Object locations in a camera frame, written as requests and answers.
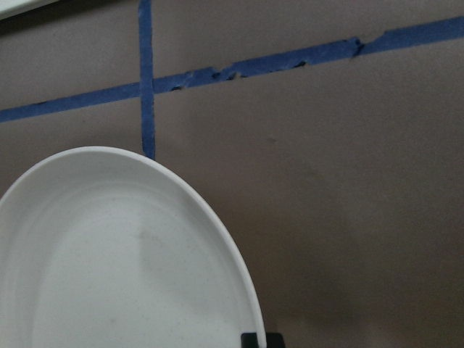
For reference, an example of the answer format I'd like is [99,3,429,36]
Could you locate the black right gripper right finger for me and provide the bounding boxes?
[266,332,284,348]

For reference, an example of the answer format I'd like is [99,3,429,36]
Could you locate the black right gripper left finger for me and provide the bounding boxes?
[241,333,258,348]

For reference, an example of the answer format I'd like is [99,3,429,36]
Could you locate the white round plate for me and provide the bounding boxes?
[1,146,267,347]

